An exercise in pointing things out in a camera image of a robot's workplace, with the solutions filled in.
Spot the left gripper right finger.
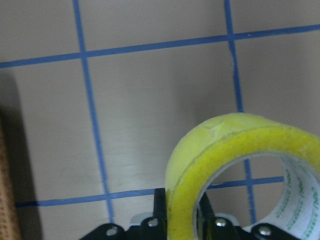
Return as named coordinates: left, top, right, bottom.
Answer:
left=198, top=193, right=240, bottom=240

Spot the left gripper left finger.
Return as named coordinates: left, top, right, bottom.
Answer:
left=139, top=188, right=167, bottom=240

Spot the brown wicker basket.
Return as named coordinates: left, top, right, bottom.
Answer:
left=0, top=121, right=22, bottom=240

